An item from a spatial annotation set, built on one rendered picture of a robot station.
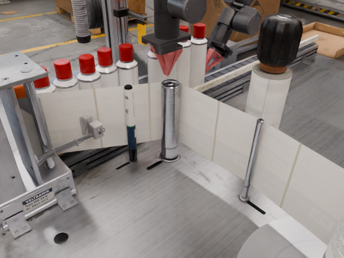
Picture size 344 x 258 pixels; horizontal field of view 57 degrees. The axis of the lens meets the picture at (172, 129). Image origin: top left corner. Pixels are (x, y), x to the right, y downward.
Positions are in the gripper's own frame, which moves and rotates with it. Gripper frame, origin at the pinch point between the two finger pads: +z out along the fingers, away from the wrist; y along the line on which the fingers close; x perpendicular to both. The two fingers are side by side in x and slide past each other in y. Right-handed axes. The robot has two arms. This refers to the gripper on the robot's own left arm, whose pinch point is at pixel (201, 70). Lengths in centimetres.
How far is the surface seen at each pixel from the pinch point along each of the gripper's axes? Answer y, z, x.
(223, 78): 4.9, -1.0, 5.5
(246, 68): 5.1, -8.0, 14.9
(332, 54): 12, -36, 63
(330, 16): -131, -190, 390
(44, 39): -315, 27, 113
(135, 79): 3.2, 11.2, -26.2
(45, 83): 2, 20, -46
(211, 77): -2.2, -0.3, 9.3
